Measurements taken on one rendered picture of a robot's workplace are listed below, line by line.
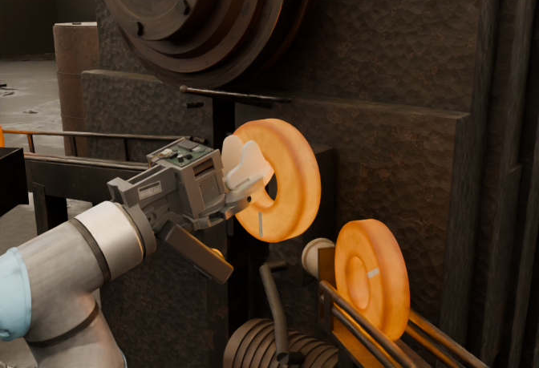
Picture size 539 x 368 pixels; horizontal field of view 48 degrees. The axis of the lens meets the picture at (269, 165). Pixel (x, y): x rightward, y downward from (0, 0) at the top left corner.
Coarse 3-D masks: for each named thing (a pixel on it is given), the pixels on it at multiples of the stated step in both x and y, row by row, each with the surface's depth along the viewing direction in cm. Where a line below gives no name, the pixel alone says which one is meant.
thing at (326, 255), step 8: (320, 248) 82; (328, 248) 82; (320, 256) 82; (328, 256) 82; (320, 264) 82; (328, 264) 82; (320, 272) 82; (328, 272) 82; (320, 280) 82; (328, 280) 83; (320, 288) 83; (336, 288) 83; (320, 304) 83; (336, 304) 84; (320, 312) 83
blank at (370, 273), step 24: (360, 240) 73; (384, 240) 71; (336, 264) 82; (360, 264) 78; (384, 264) 69; (360, 288) 78; (384, 288) 68; (408, 288) 69; (360, 312) 75; (384, 312) 68; (408, 312) 69
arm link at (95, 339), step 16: (96, 304) 61; (96, 320) 60; (64, 336) 57; (80, 336) 58; (96, 336) 59; (112, 336) 62; (32, 352) 58; (48, 352) 57; (64, 352) 57; (80, 352) 57; (96, 352) 58; (112, 352) 61
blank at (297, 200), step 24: (264, 120) 74; (264, 144) 73; (288, 144) 70; (288, 168) 70; (312, 168) 70; (264, 192) 79; (288, 192) 71; (312, 192) 70; (240, 216) 79; (264, 216) 75; (288, 216) 72; (312, 216) 72; (264, 240) 76
